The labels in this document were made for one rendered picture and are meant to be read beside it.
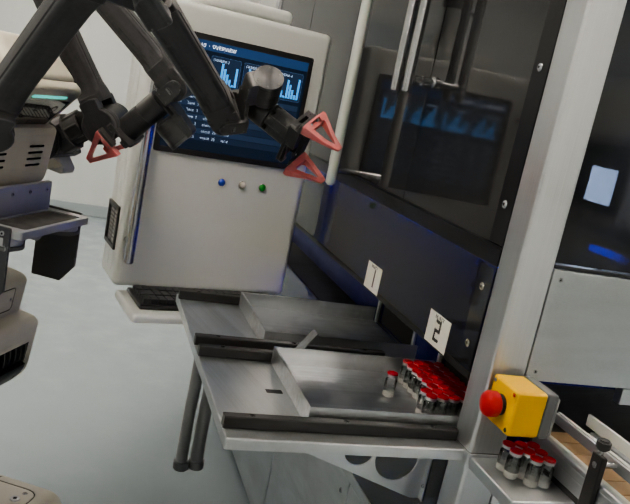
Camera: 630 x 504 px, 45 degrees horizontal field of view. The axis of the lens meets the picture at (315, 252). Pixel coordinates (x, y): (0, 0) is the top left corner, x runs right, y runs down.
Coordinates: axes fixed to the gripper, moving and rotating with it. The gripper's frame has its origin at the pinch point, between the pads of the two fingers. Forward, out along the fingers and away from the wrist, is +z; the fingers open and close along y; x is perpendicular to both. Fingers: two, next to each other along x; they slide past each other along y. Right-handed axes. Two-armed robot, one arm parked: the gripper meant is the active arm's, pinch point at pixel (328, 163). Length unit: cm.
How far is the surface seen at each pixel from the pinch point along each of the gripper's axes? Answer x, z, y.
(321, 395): -31.7, 27.2, -14.1
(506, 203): -3.7, 30.7, 22.3
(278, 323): -10.3, 9.5, -39.1
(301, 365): -24.3, 20.5, -23.1
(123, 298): -18, -26, -65
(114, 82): 263, -269, -354
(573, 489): -28, 65, 7
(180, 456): -16, 5, -125
